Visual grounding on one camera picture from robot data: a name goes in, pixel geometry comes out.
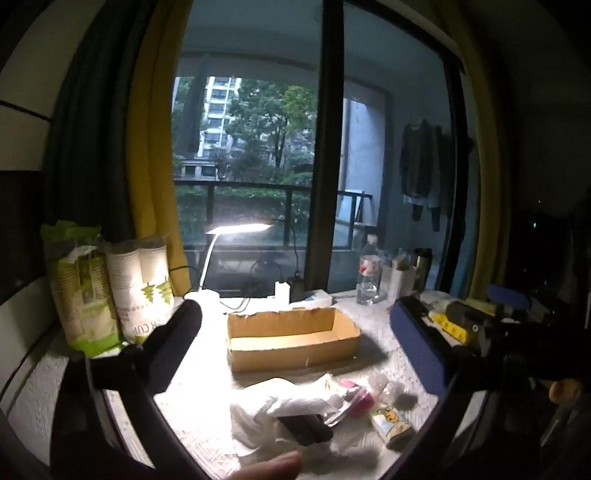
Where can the white cloth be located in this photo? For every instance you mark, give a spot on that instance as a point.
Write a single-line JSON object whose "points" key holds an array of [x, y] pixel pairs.
{"points": [[258, 429]]}

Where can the white paper cup pack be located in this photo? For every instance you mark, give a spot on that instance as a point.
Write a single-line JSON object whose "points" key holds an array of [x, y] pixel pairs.
{"points": [[138, 295]]}

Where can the flat white box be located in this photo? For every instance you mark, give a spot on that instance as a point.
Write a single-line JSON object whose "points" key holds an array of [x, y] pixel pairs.
{"points": [[314, 300]]}

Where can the cardboard box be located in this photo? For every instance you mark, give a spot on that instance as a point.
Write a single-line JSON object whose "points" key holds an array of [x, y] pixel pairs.
{"points": [[295, 355]]}

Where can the yellow packet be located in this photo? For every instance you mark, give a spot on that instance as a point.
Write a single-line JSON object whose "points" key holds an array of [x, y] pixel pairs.
{"points": [[450, 328]]}

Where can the black soft item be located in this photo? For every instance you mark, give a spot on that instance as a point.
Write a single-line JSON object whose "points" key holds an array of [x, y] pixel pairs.
{"points": [[304, 429]]}

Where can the white charger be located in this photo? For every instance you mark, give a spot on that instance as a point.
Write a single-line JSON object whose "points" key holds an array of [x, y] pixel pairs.
{"points": [[281, 293]]}

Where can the printed tissue packet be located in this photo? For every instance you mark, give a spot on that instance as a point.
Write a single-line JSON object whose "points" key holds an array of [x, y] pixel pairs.
{"points": [[391, 424]]}

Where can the hanging dark clothes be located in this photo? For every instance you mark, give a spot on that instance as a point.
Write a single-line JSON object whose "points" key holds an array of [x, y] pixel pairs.
{"points": [[418, 161]]}

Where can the dark window frame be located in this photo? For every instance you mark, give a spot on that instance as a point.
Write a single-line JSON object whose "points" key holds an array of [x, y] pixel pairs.
{"points": [[328, 138]]}

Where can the balcony metal rack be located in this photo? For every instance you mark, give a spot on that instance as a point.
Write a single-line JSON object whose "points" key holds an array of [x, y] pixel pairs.
{"points": [[355, 207]]}

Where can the black power adapter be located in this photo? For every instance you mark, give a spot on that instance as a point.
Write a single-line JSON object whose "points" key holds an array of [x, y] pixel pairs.
{"points": [[296, 288]]}

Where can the yellow curtain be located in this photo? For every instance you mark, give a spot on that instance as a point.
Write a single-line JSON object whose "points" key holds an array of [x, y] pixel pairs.
{"points": [[485, 161], [154, 161]]}

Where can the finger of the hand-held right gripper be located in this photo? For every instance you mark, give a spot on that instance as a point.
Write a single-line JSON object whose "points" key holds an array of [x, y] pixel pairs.
{"points": [[468, 314], [508, 295]]}

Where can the person's right hand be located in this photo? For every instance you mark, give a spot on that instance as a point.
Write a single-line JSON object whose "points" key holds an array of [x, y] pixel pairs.
{"points": [[565, 391]]}

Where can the white desk lamp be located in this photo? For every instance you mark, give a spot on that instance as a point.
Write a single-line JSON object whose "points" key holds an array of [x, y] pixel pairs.
{"points": [[240, 226]]}

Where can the dark green curtain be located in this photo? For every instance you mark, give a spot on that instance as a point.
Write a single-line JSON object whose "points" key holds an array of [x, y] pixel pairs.
{"points": [[87, 138]]}

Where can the pink plush pouch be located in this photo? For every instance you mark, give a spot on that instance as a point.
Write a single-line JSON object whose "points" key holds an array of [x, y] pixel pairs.
{"points": [[360, 401]]}

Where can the balcony railing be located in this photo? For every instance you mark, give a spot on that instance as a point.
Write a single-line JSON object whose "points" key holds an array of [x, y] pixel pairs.
{"points": [[240, 185]]}

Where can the clear plastic bag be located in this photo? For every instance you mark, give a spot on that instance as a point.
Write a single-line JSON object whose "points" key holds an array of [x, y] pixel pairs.
{"points": [[390, 390]]}

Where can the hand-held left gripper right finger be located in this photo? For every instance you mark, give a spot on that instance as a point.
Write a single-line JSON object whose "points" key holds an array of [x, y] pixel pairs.
{"points": [[418, 344]]}

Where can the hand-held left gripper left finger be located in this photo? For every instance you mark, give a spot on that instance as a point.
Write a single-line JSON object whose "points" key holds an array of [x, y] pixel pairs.
{"points": [[182, 323]]}

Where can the dark thermos flask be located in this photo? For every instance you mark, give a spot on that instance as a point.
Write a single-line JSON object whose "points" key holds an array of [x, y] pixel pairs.
{"points": [[422, 270]]}

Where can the white perforated container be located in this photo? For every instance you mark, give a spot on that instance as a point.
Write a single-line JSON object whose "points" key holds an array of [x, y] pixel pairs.
{"points": [[401, 279]]}

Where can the clear water bottle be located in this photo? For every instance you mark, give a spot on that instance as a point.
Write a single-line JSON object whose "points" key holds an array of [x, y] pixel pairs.
{"points": [[369, 277]]}

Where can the green paper cup pack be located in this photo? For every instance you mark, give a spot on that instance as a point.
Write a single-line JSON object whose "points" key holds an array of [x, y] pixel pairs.
{"points": [[87, 318]]}

